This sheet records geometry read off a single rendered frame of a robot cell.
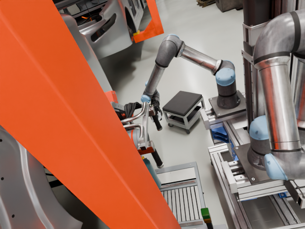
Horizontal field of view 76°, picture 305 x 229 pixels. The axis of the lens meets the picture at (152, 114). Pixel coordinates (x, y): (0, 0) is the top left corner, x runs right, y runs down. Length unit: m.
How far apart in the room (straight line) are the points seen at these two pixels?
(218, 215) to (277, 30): 1.48
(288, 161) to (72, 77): 0.59
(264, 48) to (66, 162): 0.62
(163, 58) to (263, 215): 1.22
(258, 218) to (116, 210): 1.14
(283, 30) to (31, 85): 0.63
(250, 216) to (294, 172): 0.97
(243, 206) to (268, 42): 1.22
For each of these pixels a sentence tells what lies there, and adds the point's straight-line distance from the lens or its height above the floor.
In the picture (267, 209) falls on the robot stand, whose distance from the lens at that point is 1.65.
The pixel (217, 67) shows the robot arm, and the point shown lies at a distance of 1.39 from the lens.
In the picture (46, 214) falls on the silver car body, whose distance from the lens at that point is 1.07.
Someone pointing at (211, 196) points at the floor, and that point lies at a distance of 1.93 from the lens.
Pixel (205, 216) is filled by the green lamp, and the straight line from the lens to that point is 1.14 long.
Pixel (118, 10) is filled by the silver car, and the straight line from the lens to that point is 3.73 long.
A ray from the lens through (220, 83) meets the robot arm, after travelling 1.29.
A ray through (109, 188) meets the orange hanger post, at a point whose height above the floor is 1.28.
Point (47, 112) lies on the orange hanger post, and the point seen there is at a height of 1.55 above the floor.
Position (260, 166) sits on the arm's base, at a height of 0.84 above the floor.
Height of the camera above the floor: 1.69
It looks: 35 degrees down
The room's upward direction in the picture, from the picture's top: 23 degrees counter-clockwise
